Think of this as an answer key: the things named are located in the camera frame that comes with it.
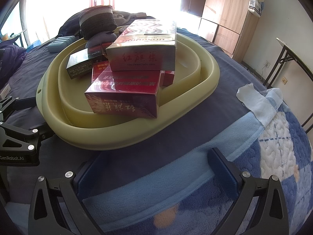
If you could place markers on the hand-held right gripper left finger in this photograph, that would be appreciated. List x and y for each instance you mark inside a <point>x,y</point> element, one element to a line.
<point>89,177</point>

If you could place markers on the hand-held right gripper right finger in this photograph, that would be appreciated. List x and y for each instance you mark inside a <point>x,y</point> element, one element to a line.
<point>222,170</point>

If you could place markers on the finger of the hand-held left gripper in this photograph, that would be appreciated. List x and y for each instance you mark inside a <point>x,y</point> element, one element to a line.
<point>24,134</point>
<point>23,102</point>

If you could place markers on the black cigarette box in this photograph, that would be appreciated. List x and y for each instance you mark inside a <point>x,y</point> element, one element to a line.
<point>80,64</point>

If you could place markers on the yellow collapsible basin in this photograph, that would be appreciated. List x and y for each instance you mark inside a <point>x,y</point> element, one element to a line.
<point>190,78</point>

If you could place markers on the lavender round cushion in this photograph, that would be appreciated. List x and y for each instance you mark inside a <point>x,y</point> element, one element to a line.
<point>100,38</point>

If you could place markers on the small red cigarette pack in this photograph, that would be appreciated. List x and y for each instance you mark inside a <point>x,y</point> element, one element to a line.
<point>168,78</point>

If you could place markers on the silver red cigarette box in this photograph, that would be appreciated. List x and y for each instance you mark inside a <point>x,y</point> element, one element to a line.
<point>144,49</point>

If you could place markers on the small white box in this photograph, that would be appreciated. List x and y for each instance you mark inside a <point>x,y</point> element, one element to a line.
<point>5,90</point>

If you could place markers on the purple quilted jacket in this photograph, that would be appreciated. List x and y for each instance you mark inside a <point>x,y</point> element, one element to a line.
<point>9,61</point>

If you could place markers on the blue checked blanket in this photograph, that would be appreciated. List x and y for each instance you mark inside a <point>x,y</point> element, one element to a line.
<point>171,188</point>

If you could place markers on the dark blue bed sheet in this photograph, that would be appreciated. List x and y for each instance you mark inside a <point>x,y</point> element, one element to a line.
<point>195,117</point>

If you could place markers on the teal plastic case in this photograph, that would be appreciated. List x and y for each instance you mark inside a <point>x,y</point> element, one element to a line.
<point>61,44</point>

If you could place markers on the white cloth piece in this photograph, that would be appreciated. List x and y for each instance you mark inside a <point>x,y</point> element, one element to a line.
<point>251,98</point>

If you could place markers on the grey cloth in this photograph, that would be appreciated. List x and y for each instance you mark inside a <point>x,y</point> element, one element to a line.
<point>122,16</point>

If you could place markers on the black leg folding table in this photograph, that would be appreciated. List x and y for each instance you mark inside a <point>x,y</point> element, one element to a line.
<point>291,51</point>

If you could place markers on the wooden wardrobe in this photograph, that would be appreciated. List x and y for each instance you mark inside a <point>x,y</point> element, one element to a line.
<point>227,12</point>

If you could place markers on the white plastic bag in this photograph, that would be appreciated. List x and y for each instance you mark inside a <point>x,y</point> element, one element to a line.
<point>256,5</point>

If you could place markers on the yellow wall socket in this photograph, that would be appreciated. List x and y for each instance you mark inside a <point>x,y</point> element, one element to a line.
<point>284,80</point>

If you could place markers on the white wall socket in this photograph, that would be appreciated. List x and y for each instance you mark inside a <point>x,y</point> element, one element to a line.
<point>267,65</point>

